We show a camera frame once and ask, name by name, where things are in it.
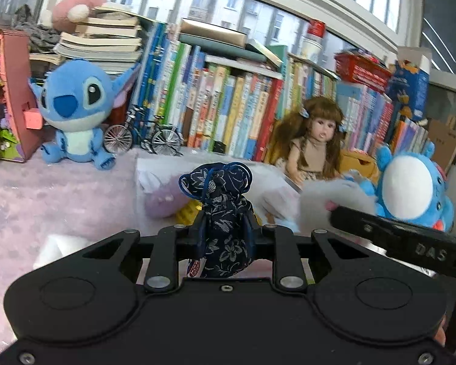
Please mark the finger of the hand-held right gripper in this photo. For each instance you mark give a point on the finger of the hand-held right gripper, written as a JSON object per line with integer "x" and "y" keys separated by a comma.
{"x": 357, "y": 224}

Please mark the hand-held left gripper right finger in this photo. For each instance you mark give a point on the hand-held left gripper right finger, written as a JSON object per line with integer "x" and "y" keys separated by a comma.
{"x": 250, "y": 235}

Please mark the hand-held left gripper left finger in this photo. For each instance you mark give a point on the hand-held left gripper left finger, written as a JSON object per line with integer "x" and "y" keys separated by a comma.
{"x": 201, "y": 234}

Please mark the dark blue floral pouch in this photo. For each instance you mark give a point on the dark blue floral pouch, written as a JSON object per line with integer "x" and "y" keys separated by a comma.
{"x": 224, "y": 228}

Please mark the yellow sequined pouch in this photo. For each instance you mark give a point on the yellow sequined pouch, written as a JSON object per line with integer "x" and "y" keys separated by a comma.
{"x": 190, "y": 211}

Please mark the grey plush toy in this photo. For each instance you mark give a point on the grey plush toy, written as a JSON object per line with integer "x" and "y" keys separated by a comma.
{"x": 326, "y": 197}

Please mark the grey shallow box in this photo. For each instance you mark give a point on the grey shallow box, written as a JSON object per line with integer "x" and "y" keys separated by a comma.
{"x": 152, "y": 171}

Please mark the red white small packet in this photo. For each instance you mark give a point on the red white small packet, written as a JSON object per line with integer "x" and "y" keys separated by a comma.
{"x": 195, "y": 268}

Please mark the pale plush toy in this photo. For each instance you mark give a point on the pale plush toy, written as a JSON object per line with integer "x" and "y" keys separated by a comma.
{"x": 275, "y": 203}

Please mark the purple plush toy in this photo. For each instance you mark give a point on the purple plush toy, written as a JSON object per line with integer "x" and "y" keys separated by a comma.
{"x": 163, "y": 199}

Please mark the yellow cardboard box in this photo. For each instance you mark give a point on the yellow cardboard box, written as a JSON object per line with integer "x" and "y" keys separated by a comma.
{"x": 359, "y": 161}

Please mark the blue white-bellied plush toy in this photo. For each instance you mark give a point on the blue white-bellied plush toy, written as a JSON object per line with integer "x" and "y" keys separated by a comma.
{"x": 406, "y": 182}

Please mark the long-haired brown doll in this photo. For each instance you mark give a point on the long-haired brown doll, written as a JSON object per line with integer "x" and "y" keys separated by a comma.
{"x": 315, "y": 148}

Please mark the black model bicycle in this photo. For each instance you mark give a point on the black model bicycle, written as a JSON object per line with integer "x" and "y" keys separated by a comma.
{"x": 161, "y": 140}

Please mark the brown cardboard box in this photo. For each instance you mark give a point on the brown cardboard box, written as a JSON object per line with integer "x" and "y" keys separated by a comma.
{"x": 444, "y": 140}

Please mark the row of upright books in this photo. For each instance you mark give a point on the row of upright books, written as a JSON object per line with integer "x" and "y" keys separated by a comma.
{"x": 231, "y": 106}

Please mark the white foam block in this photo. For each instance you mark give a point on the white foam block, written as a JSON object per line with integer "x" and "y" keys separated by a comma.
{"x": 60, "y": 251}

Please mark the pink fuzzy blanket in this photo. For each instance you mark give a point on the pink fuzzy blanket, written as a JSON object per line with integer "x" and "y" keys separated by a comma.
{"x": 60, "y": 205}

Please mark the blue carton box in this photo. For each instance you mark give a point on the blue carton box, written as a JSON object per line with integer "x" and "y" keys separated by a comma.
{"x": 410, "y": 87}

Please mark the red plastic basket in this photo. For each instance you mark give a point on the red plastic basket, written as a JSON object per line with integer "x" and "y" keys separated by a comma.
{"x": 361, "y": 70}

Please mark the blue alien plush toy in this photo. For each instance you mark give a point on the blue alien plush toy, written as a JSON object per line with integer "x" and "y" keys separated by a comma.
{"x": 76, "y": 137}

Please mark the white jar with red lid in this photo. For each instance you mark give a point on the white jar with red lid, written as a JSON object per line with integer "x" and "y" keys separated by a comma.
{"x": 312, "y": 43}

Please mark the tan flat book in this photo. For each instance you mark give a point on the tan flat book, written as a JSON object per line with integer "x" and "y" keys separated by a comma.
{"x": 212, "y": 30}

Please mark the stack of flat books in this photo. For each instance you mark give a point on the stack of flat books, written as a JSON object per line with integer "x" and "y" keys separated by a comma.
{"x": 98, "y": 42}

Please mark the pink wooden dollhouse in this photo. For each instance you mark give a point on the pink wooden dollhouse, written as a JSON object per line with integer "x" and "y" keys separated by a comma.
{"x": 17, "y": 95}

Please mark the pink plush hat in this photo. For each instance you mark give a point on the pink plush hat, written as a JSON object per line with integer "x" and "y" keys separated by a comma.
{"x": 76, "y": 7}

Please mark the dark grey cloth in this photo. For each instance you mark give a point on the dark grey cloth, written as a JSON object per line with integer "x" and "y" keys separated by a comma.
{"x": 34, "y": 30}

